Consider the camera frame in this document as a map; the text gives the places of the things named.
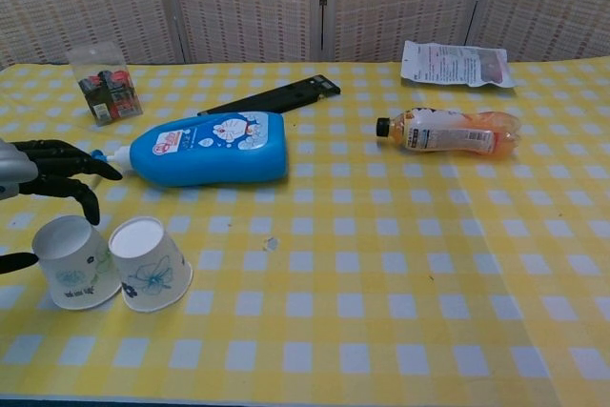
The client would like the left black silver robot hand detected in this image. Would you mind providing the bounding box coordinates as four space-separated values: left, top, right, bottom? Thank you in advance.
0 137 124 275

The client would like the white paper cup floral print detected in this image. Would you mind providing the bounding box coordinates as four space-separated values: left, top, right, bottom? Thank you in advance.
31 214 123 312
108 215 194 315

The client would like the clear plastic box with items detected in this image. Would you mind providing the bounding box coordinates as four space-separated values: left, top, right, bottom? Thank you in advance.
66 43 144 128

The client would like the blue detergent pump bottle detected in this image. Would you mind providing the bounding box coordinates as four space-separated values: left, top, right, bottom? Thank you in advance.
92 110 291 188

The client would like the black folded stand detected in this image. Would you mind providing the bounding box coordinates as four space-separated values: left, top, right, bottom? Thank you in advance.
197 73 342 117

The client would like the yellow white checkered tablecloth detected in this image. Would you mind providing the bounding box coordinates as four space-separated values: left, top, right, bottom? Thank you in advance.
0 57 610 401

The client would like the orange drink plastic bottle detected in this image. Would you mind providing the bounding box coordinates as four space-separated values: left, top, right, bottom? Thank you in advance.
376 109 520 160

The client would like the white printed plastic packet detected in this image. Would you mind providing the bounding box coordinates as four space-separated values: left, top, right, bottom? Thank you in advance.
399 39 519 90

